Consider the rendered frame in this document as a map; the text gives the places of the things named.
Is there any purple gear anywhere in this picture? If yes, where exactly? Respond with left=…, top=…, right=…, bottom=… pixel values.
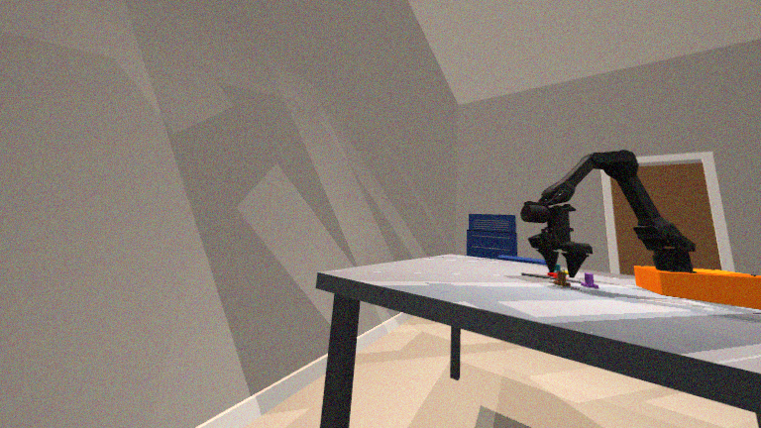
left=581, top=272, right=598, bottom=289

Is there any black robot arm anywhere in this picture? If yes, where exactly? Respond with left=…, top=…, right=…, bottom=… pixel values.
left=520, top=150, right=697, bottom=273

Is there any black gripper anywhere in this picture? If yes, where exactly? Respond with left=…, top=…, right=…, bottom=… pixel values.
left=533, top=224, right=593, bottom=277

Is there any brown gear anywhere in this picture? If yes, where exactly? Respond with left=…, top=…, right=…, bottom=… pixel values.
left=554, top=270, right=571, bottom=286

